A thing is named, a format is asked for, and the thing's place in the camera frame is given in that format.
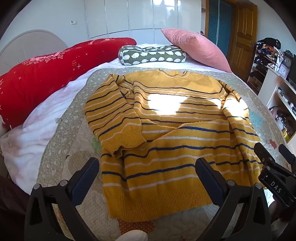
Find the white glossy wardrobe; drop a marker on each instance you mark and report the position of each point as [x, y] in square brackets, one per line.
[138, 16]

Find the yellow striped knit sweater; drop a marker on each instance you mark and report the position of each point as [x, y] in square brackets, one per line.
[171, 129]

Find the long red embroidered pillow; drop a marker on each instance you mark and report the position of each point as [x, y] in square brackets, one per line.
[44, 74]

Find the brown wooden door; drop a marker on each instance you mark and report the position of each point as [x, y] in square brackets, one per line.
[242, 34]

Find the green hedgehog print pillow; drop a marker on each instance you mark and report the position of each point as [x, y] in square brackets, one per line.
[152, 55]

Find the white shelf unit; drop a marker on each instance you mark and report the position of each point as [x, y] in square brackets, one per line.
[275, 85]

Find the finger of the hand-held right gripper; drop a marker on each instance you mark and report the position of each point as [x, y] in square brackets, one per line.
[287, 153]
[262, 151]

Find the white fluffy blanket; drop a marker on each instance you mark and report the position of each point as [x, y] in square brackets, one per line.
[30, 136]

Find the white rounded headboard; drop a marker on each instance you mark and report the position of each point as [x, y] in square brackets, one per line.
[30, 44]

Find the pile of clothes on shelf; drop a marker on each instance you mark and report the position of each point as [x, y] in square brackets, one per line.
[269, 47]

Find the pink alarm clock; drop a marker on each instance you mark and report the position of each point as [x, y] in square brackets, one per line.
[283, 71]

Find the dark mantel clock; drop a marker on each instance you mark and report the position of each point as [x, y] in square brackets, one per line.
[288, 60]

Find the pink ribbed cushion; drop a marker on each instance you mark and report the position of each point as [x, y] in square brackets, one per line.
[196, 46]

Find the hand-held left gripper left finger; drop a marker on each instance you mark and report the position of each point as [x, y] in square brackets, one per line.
[81, 183]

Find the beige dotted quilted mat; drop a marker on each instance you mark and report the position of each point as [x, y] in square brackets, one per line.
[69, 143]

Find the white wall switch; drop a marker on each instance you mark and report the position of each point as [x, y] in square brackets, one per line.
[74, 22]

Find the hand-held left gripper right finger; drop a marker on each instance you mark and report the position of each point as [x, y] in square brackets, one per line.
[209, 179]

